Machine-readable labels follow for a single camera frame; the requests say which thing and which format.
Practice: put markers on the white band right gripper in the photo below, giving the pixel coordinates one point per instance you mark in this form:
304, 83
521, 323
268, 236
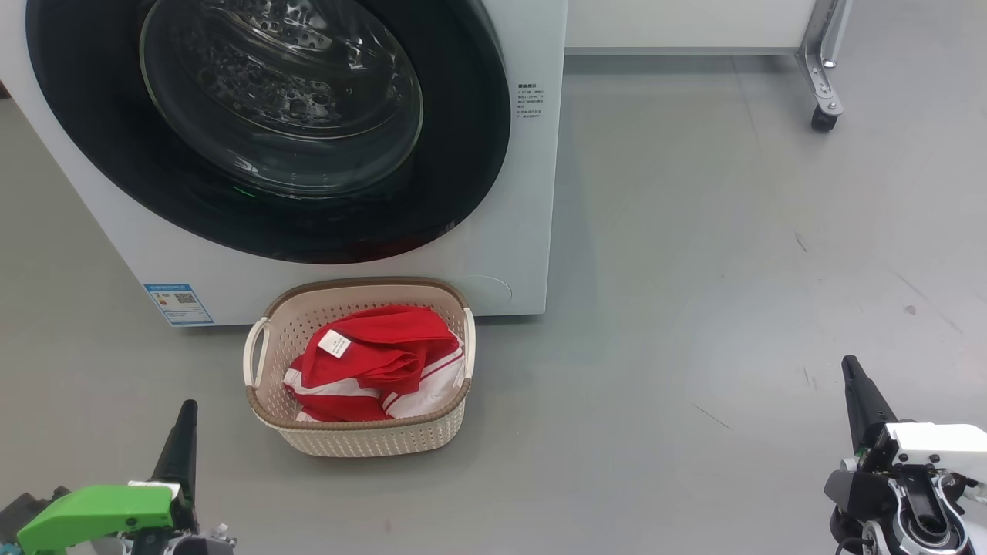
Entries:
941, 447

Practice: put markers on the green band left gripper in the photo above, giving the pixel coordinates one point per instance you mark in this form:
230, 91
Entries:
92, 512

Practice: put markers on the metal leg with black caster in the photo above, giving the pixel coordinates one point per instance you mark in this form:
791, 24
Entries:
823, 77

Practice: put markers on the black glass washing machine door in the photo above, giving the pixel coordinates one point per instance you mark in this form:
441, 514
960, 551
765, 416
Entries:
455, 154

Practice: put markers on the red and white garment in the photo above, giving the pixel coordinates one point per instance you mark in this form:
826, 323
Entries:
385, 339

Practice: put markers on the cream perforated laundry basket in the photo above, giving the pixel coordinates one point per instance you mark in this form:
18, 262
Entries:
370, 435

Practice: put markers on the blue energy label sticker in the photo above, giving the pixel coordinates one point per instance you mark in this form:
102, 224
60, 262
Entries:
179, 304

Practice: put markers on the white washing machine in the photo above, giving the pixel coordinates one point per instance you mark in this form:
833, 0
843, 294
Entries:
532, 193

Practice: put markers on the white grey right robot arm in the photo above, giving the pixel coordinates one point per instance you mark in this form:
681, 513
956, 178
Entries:
917, 516

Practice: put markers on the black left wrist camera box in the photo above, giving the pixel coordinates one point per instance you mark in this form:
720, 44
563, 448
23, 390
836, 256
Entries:
27, 512

